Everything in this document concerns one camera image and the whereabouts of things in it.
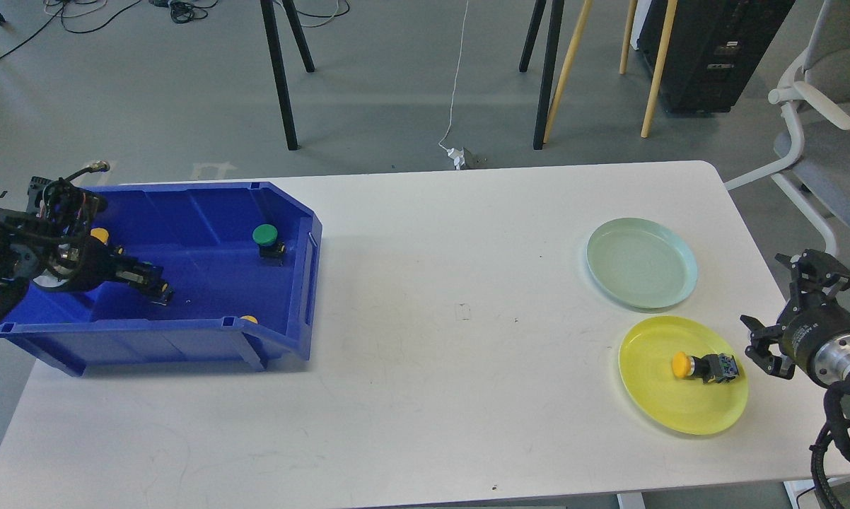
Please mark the white grey office chair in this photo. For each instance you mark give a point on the white grey office chair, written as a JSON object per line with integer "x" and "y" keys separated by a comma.
{"x": 813, "y": 152}

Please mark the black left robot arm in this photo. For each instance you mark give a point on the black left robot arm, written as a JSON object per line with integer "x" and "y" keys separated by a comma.
{"x": 55, "y": 245}

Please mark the black cabinet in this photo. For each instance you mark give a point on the black cabinet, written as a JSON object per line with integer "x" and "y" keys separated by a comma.
{"x": 714, "y": 49}

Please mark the black stool legs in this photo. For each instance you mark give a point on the black stool legs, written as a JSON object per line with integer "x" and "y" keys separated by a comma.
{"x": 548, "y": 64}

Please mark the black tripod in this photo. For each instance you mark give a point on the black tripod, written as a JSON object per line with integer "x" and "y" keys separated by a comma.
{"x": 271, "y": 33}

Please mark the yellow plate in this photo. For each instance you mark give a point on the yellow plate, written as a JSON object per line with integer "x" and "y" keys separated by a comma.
{"x": 686, "y": 405}

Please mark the blue plastic bin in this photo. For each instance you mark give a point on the blue plastic bin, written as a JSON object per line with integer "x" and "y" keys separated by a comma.
{"x": 201, "y": 235}

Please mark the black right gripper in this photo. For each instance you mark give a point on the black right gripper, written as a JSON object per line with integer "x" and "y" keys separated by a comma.
{"x": 813, "y": 330}

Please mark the light green plate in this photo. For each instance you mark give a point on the light green plate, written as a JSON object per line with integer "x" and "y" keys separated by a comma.
{"x": 641, "y": 264}

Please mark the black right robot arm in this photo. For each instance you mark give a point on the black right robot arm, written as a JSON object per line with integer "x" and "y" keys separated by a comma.
{"x": 834, "y": 433}

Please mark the green push button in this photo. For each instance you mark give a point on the green push button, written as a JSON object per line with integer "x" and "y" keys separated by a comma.
{"x": 271, "y": 249}

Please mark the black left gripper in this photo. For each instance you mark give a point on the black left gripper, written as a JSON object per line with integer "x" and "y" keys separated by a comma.
{"x": 85, "y": 266}

